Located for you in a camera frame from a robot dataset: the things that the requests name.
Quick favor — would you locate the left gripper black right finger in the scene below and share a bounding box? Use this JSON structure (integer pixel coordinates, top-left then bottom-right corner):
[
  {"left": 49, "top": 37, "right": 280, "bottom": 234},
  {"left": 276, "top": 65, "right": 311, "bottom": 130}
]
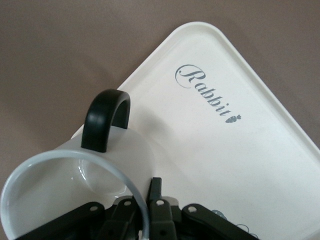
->
[{"left": 147, "top": 176, "right": 258, "bottom": 240}]

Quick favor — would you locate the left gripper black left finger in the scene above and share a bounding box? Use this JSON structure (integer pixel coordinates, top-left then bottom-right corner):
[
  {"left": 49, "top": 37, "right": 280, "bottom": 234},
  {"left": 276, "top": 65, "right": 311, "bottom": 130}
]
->
[{"left": 37, "top": 196, "right": 145, "bottom": 240}]

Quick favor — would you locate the white smiley cup black handle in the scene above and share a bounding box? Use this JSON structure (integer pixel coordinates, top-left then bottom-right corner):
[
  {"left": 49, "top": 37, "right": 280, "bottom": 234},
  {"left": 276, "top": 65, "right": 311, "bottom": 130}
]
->
[{"left": 0, "top": 89, "right": 161, "bottom": 240}]

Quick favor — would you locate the cream rabbit print tray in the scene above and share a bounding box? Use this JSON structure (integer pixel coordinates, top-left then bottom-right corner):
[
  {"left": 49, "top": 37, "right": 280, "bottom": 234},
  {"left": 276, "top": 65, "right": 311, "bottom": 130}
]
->
[{"left": 68, "top": 21, "right": 320, "bottom": 240}]

